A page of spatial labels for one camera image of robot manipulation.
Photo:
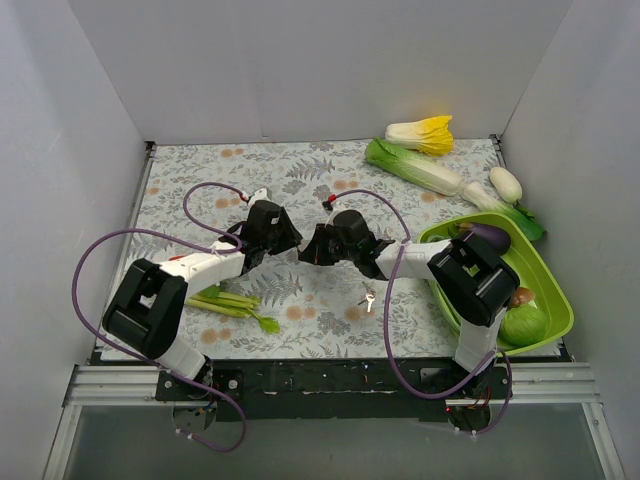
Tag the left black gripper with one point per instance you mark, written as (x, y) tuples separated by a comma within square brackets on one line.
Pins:
[(278, 231)]

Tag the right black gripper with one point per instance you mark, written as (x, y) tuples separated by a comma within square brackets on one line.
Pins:
[(322, 245)]

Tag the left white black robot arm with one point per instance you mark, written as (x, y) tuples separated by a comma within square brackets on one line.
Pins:
[(146, 310)]

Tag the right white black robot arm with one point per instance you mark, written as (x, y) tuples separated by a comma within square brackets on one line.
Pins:
[(467, 265)]

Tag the silver key bunch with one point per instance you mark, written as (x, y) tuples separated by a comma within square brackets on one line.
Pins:
[(368, 298)]

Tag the green celery stalks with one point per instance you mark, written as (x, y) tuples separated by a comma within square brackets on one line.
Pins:
[(215, 299)]

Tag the floral table mat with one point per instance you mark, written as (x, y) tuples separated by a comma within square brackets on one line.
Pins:
[(192, 189)]

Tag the green white napa cabbage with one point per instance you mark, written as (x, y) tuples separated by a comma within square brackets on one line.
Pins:
[(413, 167)]

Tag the yellow white napa cabbage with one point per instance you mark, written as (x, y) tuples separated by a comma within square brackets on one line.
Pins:
[(430, 136)]

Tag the purple eggplant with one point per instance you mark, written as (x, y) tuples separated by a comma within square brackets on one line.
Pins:
[(498, 239)]

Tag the white radish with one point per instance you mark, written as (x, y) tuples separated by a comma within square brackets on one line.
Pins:
[(506, 184)]

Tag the brown mushroom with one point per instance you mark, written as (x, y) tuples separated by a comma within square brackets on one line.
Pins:
[(522, 296)]

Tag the green plastic basket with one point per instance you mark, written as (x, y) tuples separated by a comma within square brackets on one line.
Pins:
[(533, 273)]

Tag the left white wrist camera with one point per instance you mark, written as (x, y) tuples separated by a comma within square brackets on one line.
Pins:
[(260, 194)]

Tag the black aluminium base frame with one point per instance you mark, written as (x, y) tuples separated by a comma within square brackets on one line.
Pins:
[(327, 389)]

